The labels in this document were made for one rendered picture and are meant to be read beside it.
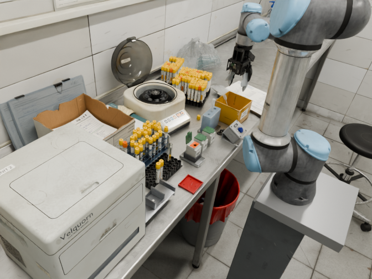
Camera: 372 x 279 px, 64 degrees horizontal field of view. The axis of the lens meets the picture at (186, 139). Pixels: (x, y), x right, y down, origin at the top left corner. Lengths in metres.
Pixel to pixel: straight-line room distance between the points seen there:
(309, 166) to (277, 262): 0.45
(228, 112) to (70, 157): 0.83
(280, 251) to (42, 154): 0.88
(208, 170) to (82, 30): 0.75
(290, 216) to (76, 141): 0.69
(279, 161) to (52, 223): 0.63
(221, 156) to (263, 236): 0.35
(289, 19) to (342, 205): 0.68
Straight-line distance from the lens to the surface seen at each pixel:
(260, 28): 1.13
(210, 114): 1.30
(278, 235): 1.17
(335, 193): 1.20
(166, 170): 1.11
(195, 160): 1.16
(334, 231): 1.08
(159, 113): 1.27
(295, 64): 0.80
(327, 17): 0.78
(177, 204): 1.03
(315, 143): 0.98
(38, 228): 0.64
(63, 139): 0.82
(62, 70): 1.31
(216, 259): 1.97
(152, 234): 0.96
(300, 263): 2.12
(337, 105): 3.54
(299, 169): 0.98
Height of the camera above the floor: 1.67
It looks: 38 degrees down
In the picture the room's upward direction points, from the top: 6 degrees clockwise
